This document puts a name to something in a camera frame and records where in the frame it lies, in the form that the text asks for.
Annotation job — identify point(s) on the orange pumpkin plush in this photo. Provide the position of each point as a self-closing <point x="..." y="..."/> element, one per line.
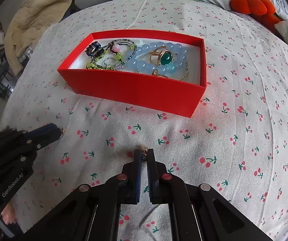
<point x="262" y="11"/>

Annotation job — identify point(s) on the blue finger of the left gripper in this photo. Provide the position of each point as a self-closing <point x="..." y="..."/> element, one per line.
<point x="42" y="142"/>
<point x="48" y="130"/>

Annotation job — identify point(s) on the beige quilted blanket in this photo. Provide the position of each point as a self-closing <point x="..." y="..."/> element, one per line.
<point x="28" y="25"/>

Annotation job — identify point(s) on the cherry print bed sheet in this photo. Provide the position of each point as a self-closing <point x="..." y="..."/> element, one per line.
<point x="236" y="141"/>

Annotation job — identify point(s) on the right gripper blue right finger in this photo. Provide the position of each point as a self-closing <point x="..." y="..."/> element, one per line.
<point x="153" y="177"/>

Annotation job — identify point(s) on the red cardboard box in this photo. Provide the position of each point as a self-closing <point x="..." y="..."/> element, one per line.
<point x="154" y="92"/>

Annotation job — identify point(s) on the gold knot earring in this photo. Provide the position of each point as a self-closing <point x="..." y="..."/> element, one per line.
<point x="156" y="73"/>

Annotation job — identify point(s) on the gold dangle charm earring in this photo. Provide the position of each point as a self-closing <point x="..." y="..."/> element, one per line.
<point x="144" y="151"/>

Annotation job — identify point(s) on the person left hand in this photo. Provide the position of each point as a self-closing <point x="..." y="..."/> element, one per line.
<point x="8" y="214"/>

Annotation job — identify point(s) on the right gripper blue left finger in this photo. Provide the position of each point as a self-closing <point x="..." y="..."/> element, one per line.
<point x="137" y="163"/>

